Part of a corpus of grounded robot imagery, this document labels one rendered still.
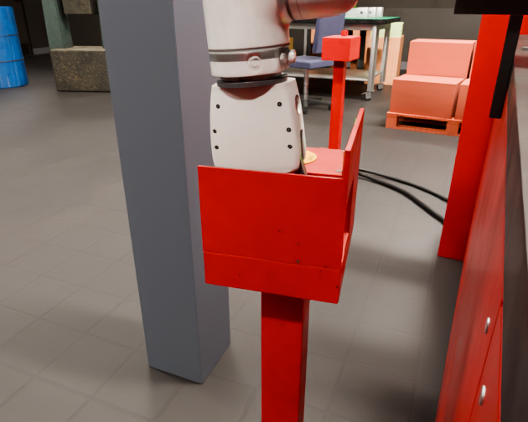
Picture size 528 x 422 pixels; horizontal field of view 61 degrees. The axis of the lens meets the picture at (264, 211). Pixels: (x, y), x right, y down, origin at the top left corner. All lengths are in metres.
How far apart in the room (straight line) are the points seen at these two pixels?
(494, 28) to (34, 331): 1.82
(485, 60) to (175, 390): 1.46
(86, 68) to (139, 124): 4.89
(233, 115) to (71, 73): 5.56
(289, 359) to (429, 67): 3.77
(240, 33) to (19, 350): 1.34
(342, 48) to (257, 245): 2.18
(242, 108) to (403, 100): 3.55
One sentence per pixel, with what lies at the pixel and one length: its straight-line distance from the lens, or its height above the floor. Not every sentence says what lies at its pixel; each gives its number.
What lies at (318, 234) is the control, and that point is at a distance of 0.48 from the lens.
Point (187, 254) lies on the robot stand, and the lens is 1.11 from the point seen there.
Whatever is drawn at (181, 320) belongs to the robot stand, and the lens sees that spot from 1.24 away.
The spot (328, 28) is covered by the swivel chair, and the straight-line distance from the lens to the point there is 4.57.
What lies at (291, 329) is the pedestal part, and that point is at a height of 0.56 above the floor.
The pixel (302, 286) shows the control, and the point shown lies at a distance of 0.52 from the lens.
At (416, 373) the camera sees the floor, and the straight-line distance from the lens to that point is 1.45.
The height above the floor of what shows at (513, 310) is 0.85.
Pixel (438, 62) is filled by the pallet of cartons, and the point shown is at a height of 0.52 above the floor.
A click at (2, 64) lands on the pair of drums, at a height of 0.29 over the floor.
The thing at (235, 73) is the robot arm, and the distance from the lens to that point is 0.46.
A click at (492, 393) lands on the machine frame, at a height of 0.81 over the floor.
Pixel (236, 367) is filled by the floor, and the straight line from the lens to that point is 1.40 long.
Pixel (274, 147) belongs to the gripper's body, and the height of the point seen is 0.83.
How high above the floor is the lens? 0.97
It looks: 25 degrees down
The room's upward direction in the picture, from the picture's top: straight up
